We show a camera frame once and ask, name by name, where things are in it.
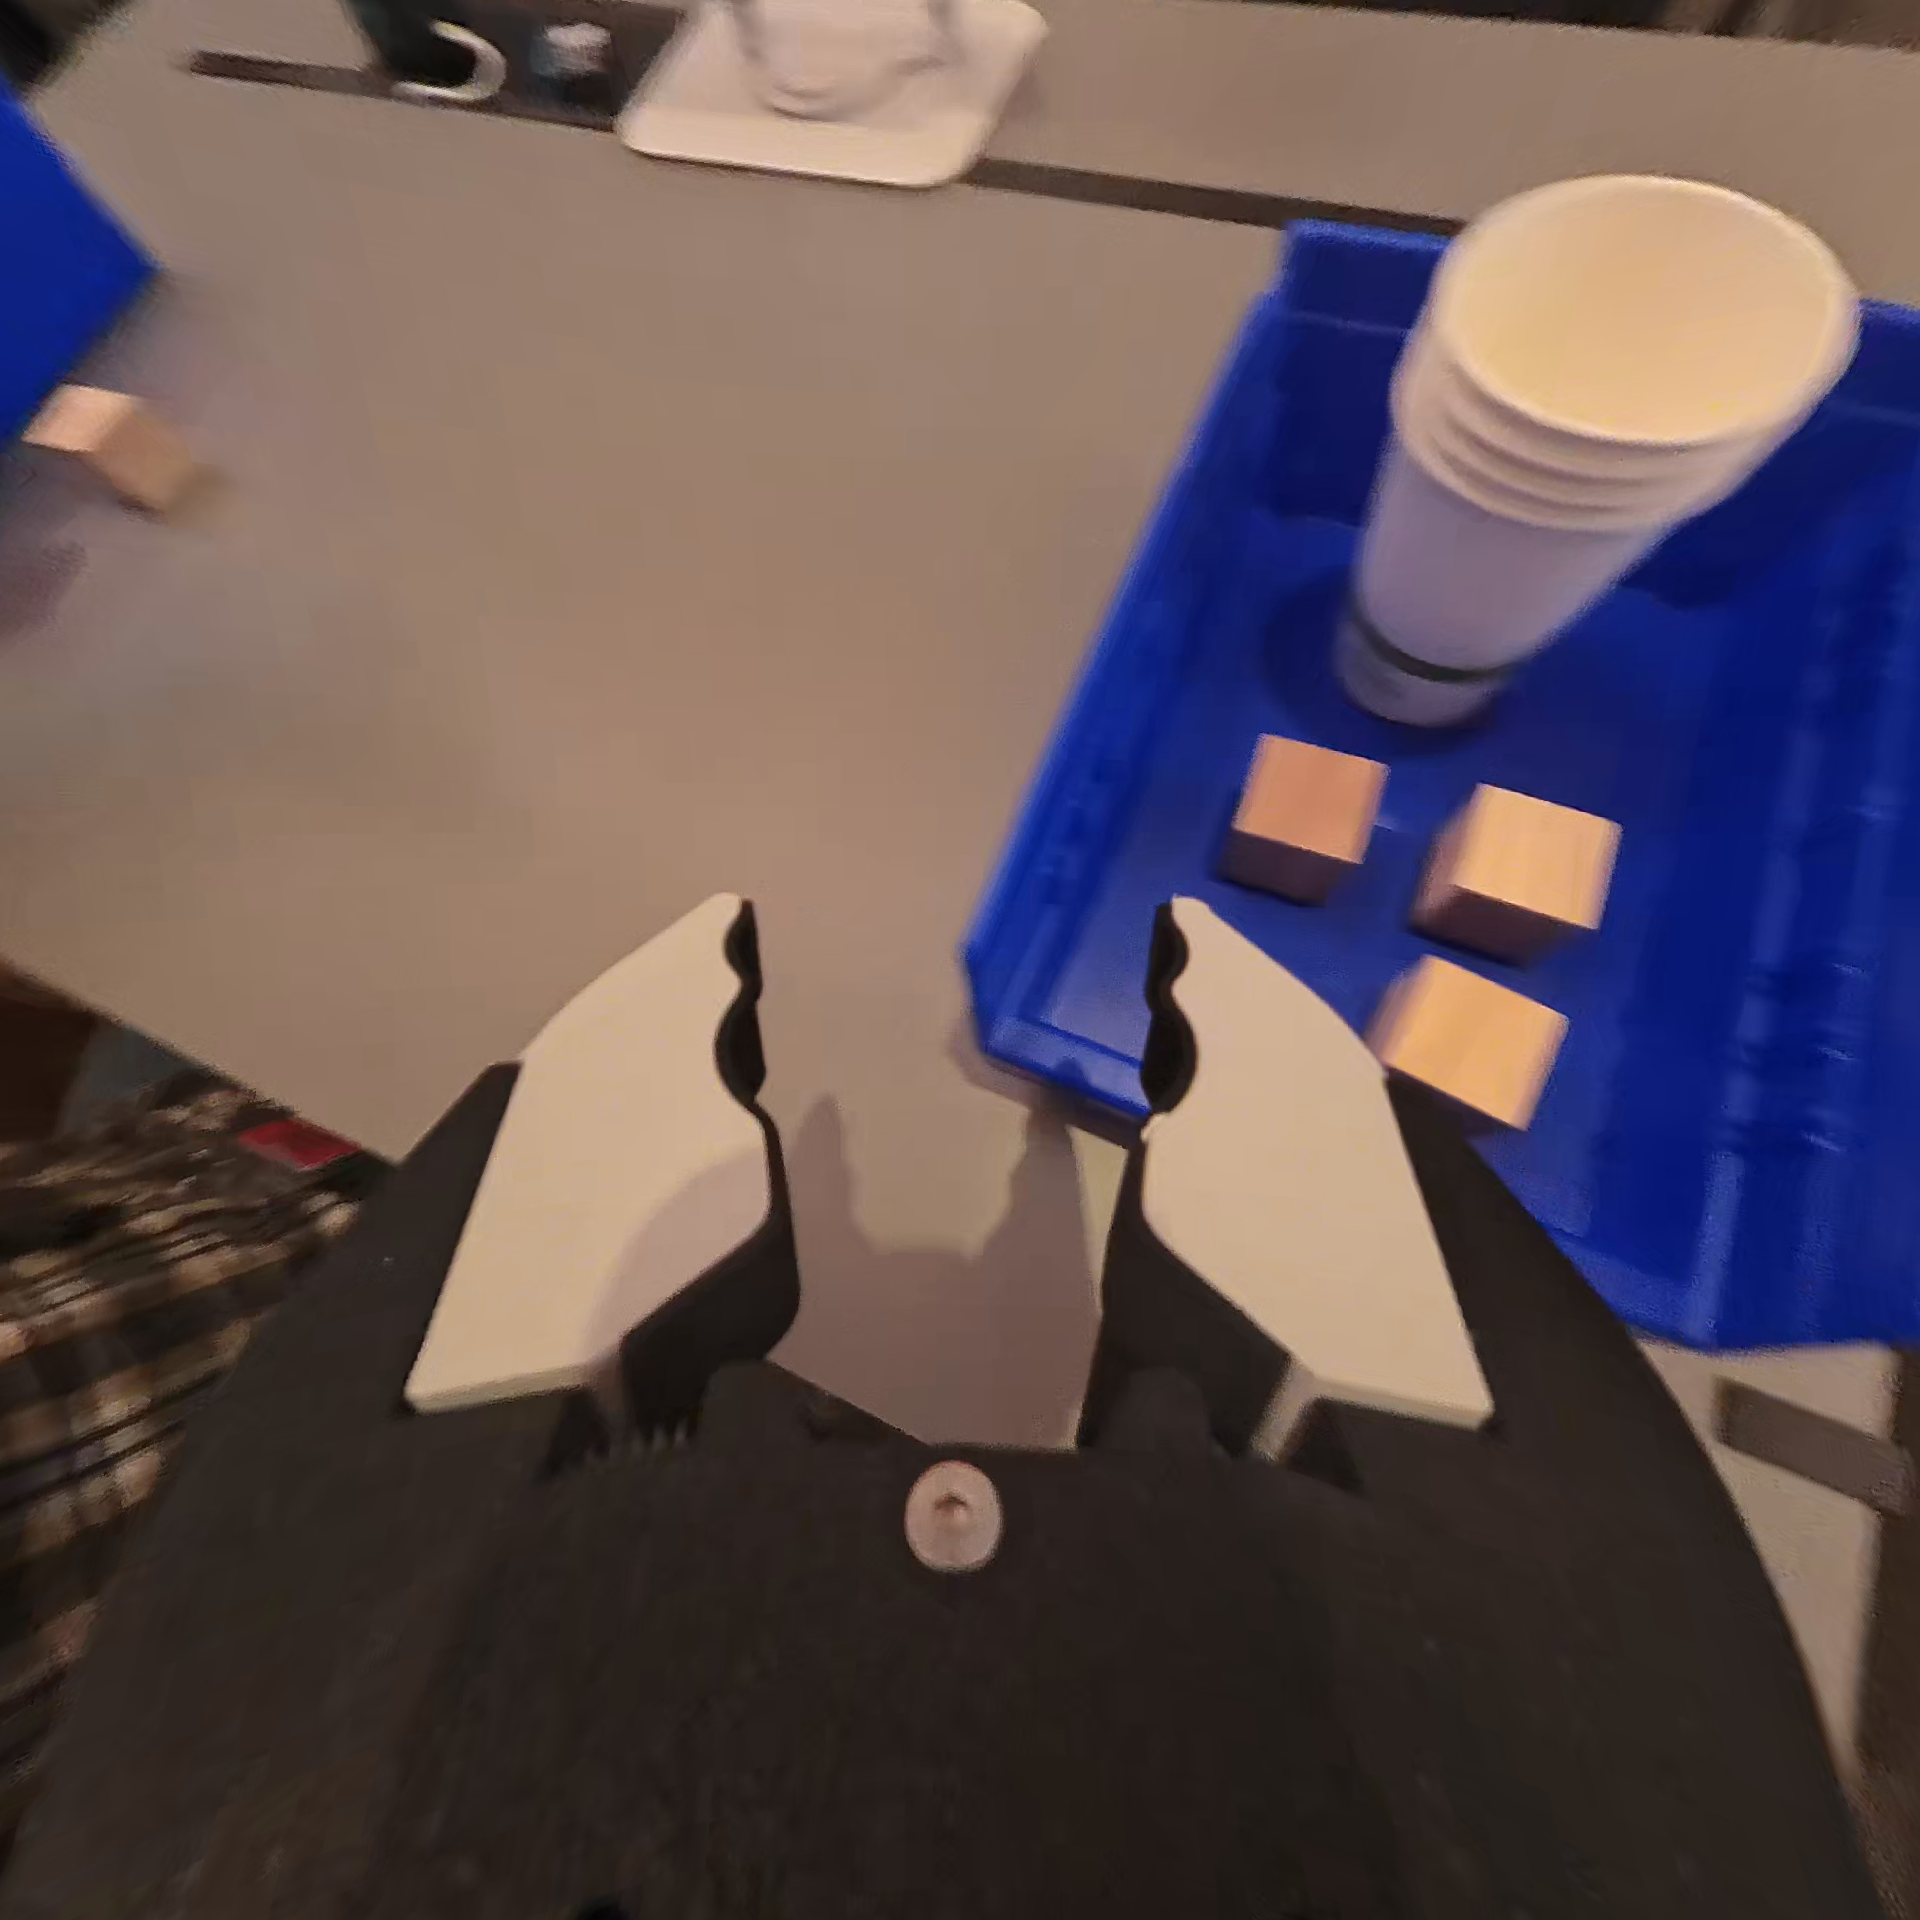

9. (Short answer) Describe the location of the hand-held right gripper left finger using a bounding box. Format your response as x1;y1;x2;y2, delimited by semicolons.
406;894;803;1432

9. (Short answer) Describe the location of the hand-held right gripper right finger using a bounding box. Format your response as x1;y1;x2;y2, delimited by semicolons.
1078;895;1496;1459

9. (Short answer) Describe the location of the wooden cube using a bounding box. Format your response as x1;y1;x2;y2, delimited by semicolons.
1368;953;1573;1129
1411;783;1626;967
20;384;214;513
1216;733;1393;907

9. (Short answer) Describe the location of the blue plastic bin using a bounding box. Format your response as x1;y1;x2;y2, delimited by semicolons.
0;73;164;452
963;218;1920;1351

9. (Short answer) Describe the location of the person's plaid shirt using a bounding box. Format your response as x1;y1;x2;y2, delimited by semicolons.
0;1085;385;1788

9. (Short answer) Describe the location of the white device stand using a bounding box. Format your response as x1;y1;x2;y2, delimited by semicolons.
734;0;962;117

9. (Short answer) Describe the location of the grey table frame bar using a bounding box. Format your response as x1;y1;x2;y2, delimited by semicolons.
1709;1377;1884;1517

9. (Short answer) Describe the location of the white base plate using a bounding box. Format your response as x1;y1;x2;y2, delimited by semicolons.
619;0;1049;190

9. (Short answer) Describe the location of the white cable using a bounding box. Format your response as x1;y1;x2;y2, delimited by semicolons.
395;21;508;103

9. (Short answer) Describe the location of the black cube camera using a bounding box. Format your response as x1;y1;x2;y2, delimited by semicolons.
348;0;483;83

